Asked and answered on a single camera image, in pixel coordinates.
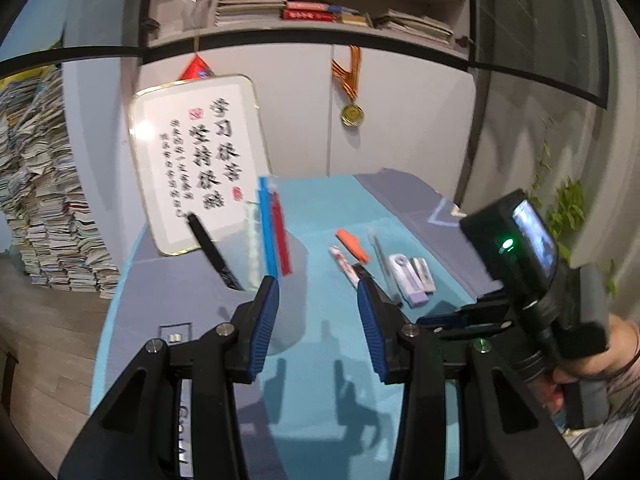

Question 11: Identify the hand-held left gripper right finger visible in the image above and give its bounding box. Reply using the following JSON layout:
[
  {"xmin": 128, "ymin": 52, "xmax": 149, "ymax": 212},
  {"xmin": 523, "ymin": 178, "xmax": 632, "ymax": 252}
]
[{"xmin": 356, "ymin": 275, "xmax": 586, "ymax": 480}]

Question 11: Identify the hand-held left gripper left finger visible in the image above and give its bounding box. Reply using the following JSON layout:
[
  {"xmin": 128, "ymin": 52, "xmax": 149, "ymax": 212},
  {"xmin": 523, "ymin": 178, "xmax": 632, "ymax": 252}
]
[{"xmin": 57, "ymin": 275, "xmax": 281, "ymax": 480}]

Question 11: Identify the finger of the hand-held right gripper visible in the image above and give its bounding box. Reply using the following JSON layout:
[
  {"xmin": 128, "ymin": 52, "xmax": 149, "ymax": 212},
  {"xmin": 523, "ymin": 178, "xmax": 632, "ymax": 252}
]
[{"xmin": 416, "ymin": 289, "xmax": 514, "ymax": 333}]

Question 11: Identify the frosted plastic cup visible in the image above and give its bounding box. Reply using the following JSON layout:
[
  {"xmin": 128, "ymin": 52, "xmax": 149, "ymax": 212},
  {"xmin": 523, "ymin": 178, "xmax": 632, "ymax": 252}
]
[{"xmin": 216, "ymin": 225, "xmax": 314, "ymax": 357}]

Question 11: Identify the white purple correction tape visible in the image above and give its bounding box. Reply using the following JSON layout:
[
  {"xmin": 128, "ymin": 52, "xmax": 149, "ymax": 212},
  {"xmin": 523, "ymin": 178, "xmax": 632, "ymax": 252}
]
[{"xmin": 387, "ymin": 254, "xmax": 431, "ymax": 309}]

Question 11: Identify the black pen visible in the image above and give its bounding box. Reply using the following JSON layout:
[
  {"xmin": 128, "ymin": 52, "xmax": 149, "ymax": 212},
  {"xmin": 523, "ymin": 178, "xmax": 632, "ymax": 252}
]
[{"xmin": 186, "ymin": 213, "xmax": 246, "ymax": 291}]

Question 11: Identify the green pen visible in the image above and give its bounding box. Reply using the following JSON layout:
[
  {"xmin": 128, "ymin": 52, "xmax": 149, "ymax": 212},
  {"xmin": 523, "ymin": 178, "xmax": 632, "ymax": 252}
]
[{"xmin": 244, "ymin": 200, "xmax": 264, "ymax": 287}]

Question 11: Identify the red pen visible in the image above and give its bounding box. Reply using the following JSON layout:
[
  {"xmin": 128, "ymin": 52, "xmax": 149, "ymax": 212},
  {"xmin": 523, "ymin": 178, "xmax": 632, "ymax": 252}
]
[{"xmin": 271, "ymin": 192, "xmax": 294, "ymax": 277}]

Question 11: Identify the orange utility knife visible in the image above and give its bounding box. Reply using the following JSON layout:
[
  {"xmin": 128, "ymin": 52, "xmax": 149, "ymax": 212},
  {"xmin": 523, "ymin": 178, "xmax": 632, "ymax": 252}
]
[{"xmin": 336, "ymin": 228, "xmax": 371, "ymax": 265}]

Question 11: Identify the blue pen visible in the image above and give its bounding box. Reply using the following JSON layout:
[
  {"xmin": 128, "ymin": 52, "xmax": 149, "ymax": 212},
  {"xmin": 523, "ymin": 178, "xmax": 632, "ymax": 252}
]
[{"xmin": 258, "ymin": 176, "xmax": 279, "ymax": 282}]

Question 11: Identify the person's right forearm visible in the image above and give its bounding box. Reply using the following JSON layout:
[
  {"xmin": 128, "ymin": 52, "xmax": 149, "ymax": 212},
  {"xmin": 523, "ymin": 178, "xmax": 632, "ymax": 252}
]
[{"xmin": 564, "ymin": 357, "xmax": 640, "ymax": 467}]

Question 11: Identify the person's right hand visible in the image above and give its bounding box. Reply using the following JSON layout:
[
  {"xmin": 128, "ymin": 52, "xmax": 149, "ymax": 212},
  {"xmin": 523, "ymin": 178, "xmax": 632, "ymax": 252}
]
[{"xmin": 542, "ymin": 317, "xmax": 640, "ymax": 415}]

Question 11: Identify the green leafy plant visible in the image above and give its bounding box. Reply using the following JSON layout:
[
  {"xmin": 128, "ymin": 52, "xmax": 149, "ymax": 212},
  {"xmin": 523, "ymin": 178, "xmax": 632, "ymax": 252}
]
[{"xmin": 530, "ymin": 115, "xmax": 619, "ymax": 297}]

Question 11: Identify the small white purple eraser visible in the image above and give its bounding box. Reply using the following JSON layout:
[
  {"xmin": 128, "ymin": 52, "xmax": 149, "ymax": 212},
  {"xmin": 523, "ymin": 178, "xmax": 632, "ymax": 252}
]
[{"xmin": 410, "ymin": 256, "xmax": 436, "ymax": 292}]

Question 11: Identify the white patterned pen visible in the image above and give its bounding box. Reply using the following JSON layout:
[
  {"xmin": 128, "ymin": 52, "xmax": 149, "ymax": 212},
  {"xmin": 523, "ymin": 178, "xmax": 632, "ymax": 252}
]
[{"xmin": 328, "ymin": 245, "xmax": 369, "ymax": 287}]

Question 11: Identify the clear thin pen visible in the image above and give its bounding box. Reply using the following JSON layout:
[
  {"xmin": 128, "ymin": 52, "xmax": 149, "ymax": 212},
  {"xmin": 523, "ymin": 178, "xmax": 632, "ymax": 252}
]
[{"xmin": 367, "ymin": 230, "xmax": 402, "ymax": 307}]

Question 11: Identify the blue grey tablecloth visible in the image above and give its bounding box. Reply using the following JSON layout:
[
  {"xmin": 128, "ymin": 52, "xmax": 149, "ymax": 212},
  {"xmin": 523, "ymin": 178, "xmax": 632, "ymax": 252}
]
[{"xmin": 90, "ymin": 170, "xmax": 506, "ymax": 480}]

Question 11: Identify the framed calligraphy sign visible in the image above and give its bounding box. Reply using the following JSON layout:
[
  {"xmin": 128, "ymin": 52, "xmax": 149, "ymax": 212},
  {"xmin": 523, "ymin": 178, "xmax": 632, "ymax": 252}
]
[{"xmin": 130, "ymin": 74, "xmax": 274, "ymax": 257}]

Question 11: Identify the gold medal with striped ribbon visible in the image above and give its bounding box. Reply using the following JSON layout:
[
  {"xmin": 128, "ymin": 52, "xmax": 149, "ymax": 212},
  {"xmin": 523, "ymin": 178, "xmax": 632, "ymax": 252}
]
[{"xmin": 331, "ymin": 45, "xmax": 366, "ymax": 128}]

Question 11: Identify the dark glass cabinet door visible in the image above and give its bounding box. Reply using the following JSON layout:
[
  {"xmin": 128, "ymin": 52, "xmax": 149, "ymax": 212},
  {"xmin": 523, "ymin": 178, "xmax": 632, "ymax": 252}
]
[
  {"xmin": 467, "ymin": 0, "xmax": 622, "ymax": 111},
  {"xmin": 0, "ymin": 0, "xmax": 151, "ymax": 81}
]

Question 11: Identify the messy stack of papers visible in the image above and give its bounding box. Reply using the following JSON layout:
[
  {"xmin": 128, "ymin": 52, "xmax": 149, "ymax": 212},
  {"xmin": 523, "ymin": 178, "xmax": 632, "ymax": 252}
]
[{"xmin": 374, "ymin": 7, "xmax": 457, "ymax": 49}]

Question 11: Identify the tall pile of paper stacks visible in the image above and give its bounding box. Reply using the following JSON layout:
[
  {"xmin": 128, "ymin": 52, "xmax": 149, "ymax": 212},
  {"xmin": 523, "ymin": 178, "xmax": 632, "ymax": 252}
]
[{"xmin": 0, "ymin": 67, "xmax": 122, "ymax": 301}]

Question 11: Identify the red hanging ornament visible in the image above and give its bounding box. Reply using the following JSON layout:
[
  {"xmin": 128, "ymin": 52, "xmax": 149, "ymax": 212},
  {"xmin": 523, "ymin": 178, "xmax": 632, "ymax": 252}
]
[{"xmin": 180, "ymin": 55, "xmax": 219, "ymax": 81}]

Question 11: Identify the white bookshelf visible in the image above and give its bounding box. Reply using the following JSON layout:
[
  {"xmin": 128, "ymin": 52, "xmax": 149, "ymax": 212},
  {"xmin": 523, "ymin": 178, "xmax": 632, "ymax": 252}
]
[{"xmin": 137, "ymin": 0, "xmax": 476, "ymax": 63}]

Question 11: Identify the stack of red books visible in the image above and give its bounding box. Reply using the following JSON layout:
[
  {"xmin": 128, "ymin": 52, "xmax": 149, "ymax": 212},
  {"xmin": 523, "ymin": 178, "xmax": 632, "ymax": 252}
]
[{"xmin": 282, "ymin": 0, "xmax": 335, "ymax": 22}]

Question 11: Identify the stack of magazines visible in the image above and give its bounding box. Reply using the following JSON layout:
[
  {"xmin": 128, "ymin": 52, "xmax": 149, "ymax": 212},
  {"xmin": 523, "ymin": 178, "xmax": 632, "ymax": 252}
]
[{"xmin": 214, "ymin": 0, "xmax": 289, "ymax": 27}]

